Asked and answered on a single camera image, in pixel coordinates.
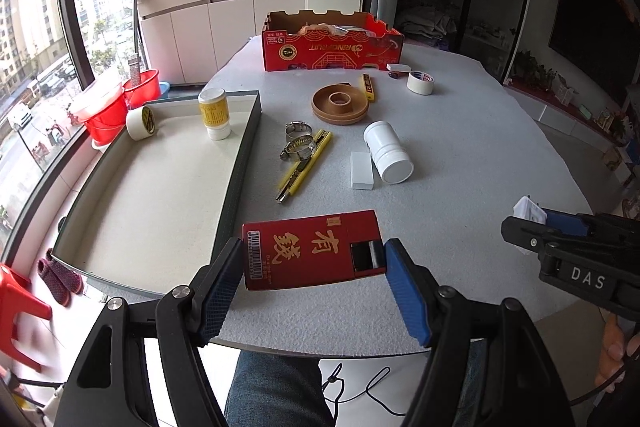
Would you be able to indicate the small yellow black box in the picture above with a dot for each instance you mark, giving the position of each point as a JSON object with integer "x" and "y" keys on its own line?
{"x": 368, "y": 87}

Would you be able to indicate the blue basin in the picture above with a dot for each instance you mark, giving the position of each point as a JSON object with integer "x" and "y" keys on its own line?
{"x": 165, "y": 88}

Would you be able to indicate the dark wall screen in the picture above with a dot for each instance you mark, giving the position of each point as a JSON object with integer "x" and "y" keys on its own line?
{"x": 600, "y": 17}

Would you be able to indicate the white cabinet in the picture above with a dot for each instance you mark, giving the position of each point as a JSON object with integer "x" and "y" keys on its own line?
{"x": 225, "y": 22}

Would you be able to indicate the person's right hand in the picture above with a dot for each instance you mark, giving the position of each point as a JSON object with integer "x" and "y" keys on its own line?
{"x": 614, "y": 349}

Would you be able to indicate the beige tape roll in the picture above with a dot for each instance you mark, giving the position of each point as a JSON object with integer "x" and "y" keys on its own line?
{"x": 134, "y": 124}

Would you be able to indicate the yellow label white bottle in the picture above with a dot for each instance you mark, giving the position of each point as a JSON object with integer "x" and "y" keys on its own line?
{"x": 214, "y": 112}

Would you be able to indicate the tiny white box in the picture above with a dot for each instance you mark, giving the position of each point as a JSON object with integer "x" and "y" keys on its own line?
{"x": 398, "y": 67}

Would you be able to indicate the long yellow utility knife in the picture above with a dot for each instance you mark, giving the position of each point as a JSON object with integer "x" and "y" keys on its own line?
{"x": 300, "y": 172}

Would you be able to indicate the plastic bag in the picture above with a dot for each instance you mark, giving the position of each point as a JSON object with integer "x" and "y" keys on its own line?
{"x": 325, "y": 28}

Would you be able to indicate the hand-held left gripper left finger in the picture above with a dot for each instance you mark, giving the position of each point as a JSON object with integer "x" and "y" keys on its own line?
{"x": 222, "y": 292}

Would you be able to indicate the white tape roll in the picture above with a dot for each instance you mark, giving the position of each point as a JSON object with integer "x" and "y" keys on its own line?
{"x": 419, "y": 84}

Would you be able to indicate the red cardboard box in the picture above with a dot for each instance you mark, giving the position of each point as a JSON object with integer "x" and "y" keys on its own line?
{"x": 330, "y": 52}

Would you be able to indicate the red bucket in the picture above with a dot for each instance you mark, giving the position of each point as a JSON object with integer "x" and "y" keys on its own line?
{"x": 106, "y": 124}

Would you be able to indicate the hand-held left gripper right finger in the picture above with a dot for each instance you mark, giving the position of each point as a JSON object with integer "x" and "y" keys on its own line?
{"x": 405, "y": 292}

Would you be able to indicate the person's leg in jeans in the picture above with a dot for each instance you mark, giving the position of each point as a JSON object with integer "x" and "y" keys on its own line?
{"x": 275, "y": 392}

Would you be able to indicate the maroon knitted slipper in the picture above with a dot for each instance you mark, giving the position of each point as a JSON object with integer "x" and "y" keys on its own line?
{"x": 67, "y": 274}
{"x": 50, "y": 282}

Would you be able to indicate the metal grater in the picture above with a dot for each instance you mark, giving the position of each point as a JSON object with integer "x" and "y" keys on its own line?
{"x": 133, "y": 69}

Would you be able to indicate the red basin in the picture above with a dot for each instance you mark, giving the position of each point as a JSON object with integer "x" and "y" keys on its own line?
{"x": 142, "y": 89}

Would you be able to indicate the small white rectangular box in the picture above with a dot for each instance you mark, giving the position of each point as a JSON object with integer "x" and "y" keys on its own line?
{"x": 361, "y": 170}

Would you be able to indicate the grey rimmed white tray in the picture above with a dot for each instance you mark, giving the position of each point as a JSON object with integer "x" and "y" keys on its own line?
{"x": 150, "y": 207}

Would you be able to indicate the white plastic bottle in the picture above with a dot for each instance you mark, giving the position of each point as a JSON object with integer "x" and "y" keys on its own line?
{"x": 387, "y": 152}

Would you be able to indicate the small red box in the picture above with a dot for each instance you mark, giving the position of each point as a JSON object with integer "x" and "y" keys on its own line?
{"x": 305, "y": 252}

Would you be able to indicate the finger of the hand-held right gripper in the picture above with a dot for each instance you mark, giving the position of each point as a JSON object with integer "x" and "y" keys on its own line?
{"x": 567, "y": 223}
{"x": 522, "y": 234}

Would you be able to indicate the red plastic stool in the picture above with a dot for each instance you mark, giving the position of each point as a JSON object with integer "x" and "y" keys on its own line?
{"x": 22, "y": 307}

